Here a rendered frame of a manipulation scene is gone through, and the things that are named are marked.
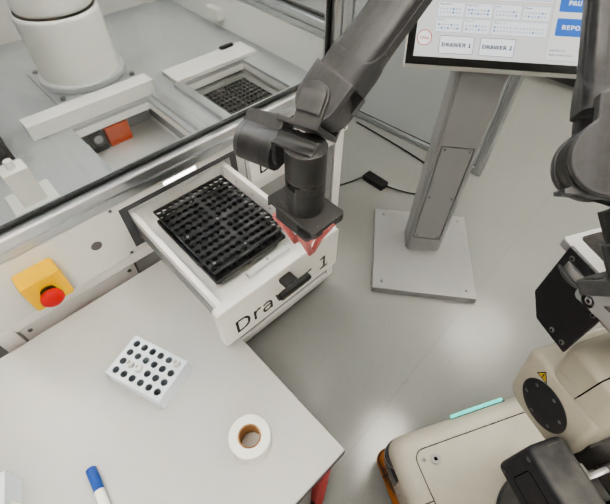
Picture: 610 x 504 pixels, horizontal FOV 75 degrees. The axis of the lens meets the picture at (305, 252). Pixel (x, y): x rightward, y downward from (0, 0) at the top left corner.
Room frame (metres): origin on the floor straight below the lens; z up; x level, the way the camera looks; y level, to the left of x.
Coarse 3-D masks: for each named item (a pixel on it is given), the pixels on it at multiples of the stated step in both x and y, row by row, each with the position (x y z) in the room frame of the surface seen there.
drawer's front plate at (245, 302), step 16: (336, 240) 0.53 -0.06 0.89; (288, 256) 0.46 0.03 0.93; (304, 256) 0.46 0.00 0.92; (320, 256) 0.49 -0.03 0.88; (272, 272) 0.42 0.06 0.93; (304, 272) 0.46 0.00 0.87; (320, 272) 0.50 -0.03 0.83; (256, 288) 0.39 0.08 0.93; (272, 288) 0.41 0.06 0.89; (224, 304) 0.35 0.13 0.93; (240, 304) 0.36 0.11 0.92; (256, 304) 0.38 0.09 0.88; (224, 320) 0.34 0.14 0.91; (256, 320) 0.38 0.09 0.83; (224, 336) 0.33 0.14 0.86; (240, 336) 0.35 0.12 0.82
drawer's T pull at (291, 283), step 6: (282, 276) 0.43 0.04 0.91; (288, 276) 0.42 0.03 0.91; (294, 276) 0.42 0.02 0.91; (306, 276) 0.42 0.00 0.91; (282, 282) 0.41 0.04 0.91; (288, 282) 0.41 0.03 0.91; (294, 282) 0.41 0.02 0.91; (300, 282) 0.41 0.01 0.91; (306, 282) 0.42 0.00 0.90; (288, 288) 0.40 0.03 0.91; (294, 288) 0.40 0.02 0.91; (282, 294) 0.39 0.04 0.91; (288, 294) 0.39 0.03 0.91; (282, 300) 0.38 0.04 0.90
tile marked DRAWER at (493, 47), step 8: (480, 40) 1.15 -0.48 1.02; (488, 40) 1.15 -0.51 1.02; (496, 40) 1.15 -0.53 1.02; (504, 40) 1.14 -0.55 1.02; (512, 40) 1.14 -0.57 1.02; (480, 48) 1.14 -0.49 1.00; (488, 48) 1.13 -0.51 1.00; (496, 48) 1.13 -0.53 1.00; (504, 48) 1.13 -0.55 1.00; (512, 48) 1.13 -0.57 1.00; (496, 56) 1.12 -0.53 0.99; (504, 56) 1.12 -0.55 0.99; (512, 56) 1.12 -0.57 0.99
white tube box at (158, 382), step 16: (128, 352) 0.33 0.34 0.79; (144, 352) 0.33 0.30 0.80; (160, 352) 0.33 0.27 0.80; (112, 368) 0.30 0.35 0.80; (128, 368) 0.30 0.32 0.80; (144, 368) 0.30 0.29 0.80; (160, 368) 0.30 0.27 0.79; (176, 368) 0.30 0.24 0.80; (128, 384) 0.27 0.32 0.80; (144, 384) 0.27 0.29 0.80; (160, 384) 0.27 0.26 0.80; (176, 384) 0.28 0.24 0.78; (160, 400) 0.24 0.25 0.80
